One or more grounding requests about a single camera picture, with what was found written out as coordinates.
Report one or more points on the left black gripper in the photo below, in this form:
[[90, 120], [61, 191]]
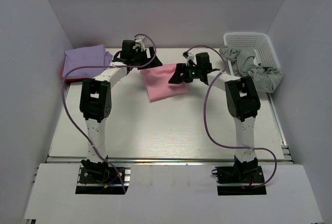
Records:
[[146, 58]]

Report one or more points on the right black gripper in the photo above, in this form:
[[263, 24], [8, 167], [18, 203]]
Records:
[[183, 72]]

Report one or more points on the pink t shirt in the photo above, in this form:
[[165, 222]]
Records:
[[156, 81]]

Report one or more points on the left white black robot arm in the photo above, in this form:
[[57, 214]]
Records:
[[96, 100]]

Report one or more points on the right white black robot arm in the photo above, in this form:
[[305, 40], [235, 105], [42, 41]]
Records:
[[242, 100]]

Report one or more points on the folded purple t shirt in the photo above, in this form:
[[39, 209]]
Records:
[[88, 56]]

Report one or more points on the grey crumpled t shirt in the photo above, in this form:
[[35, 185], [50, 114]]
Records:
[[266, 79]]

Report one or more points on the white plastic basket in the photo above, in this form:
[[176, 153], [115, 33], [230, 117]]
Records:
[[260, 43]]

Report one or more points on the folded red t shirt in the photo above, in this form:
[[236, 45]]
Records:
[[76, 75]]

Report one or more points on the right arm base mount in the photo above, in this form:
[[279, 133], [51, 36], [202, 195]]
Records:
[[232, 181]]

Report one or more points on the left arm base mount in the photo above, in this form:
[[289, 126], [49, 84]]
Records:
[[102, 179]]

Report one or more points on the aluminium table rail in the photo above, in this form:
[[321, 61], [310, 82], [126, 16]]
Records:
[[167, 130]]

